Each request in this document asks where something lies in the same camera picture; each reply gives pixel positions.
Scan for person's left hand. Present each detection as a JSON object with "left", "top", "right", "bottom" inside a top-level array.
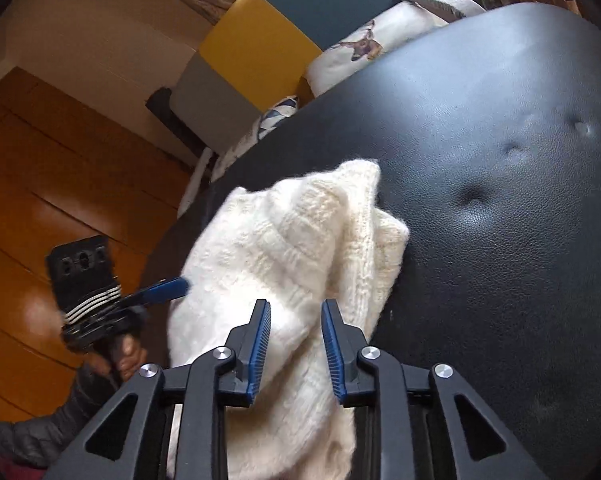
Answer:
[{"left": 89, "top": 331, "right": 147, "bottom": 382}]

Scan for black leather ottoman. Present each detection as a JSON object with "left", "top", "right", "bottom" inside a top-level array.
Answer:
[{"left": 145, "top": 2, "right": 601, "bottom": 480}]

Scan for blue yellow grey armchair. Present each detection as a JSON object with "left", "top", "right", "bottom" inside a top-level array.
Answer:
[{"left": 145, "top": 0, "right": 487, "bottom": 218}]

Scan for white knitted sweater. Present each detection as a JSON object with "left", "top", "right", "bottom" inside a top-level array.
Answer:
[{"left": 166, "top": 159, "right": 411, "bottom": 480}]

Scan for triangle pattern pillow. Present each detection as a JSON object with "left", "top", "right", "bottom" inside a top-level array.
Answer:
[{"left": 215, "top": 94, "right": 302, "bottom": 173}]

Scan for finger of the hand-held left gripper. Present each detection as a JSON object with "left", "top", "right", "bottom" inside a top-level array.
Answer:
[{"left": 120, "top": 276, "right": 192, "bottom": 309}]

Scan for deer print pillow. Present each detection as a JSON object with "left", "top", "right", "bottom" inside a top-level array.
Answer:
[{"left": 303, "top": 0, "right": 451, "bottom": 98}]

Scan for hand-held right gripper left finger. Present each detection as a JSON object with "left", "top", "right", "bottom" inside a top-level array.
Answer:
[{"left": 43, "top": 299, "right": 272, "bottom": 480}]

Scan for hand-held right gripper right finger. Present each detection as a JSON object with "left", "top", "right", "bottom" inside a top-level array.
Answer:
[{"left": 321, "top": 298, "right": 551, "bottom": 480}]

